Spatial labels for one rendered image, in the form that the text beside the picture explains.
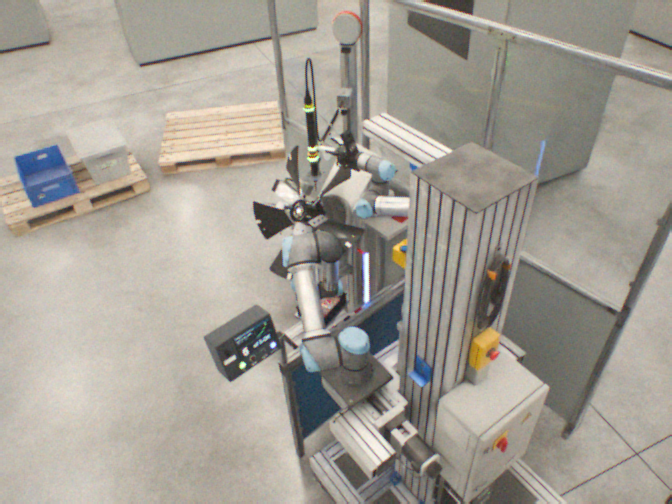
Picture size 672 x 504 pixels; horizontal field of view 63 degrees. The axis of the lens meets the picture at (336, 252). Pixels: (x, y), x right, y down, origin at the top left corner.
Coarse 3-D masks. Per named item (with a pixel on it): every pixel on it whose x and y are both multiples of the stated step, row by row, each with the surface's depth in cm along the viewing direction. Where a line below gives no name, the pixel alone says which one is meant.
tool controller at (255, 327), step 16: (256, 304) 228; (240, 320) 220; (256, 320) 218; (208, 336) 216; (224, 336) 213; (240, 336) 214; (256, 336) 219; (272, 336) 225; (224, 352) 211; (256, 352) 222; (272, 352) 227; (224, 368) 214; (240, 368) 219
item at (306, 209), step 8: (296, 200) 276; (304, 200) 274; (296, 208) 277; (304, 208) 274; (312, 208) 275; (320, 208) 280; (296, 216) 275; (304, 216) 272; (312, 216) 275; (304, 224) 286
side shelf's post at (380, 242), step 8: (376, 240) 342; (384, 240) 342; (376, 248) 347; (384, 248) 346; (376, 256) 351; (384, 256) 351; (376, 264) 356; (376, 272) 361; (376, 280) 366; (376, 288) 371
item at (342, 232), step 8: (320, 224) 271; (328, 224) 271; (336, 224) 270; (344, 224) 270; (328, 232) 266; (336, 232) 266; (344, 232) 265; (352, 232) 264; (360, 232) 262; (344, 240) 262; (352, 240) 260; (344, 248) 259
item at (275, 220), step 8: (256, 208) 296; (264, 208) 292; (272, 208) 289; (256, 216) 299; (264, 216) 295; (272, 216) 291; (280, 216) 289; (264, 224) 298; (272, 224) 295; (280, 224) 293; (288, 224) 291; (264, 232) 301; (272, 232) 299
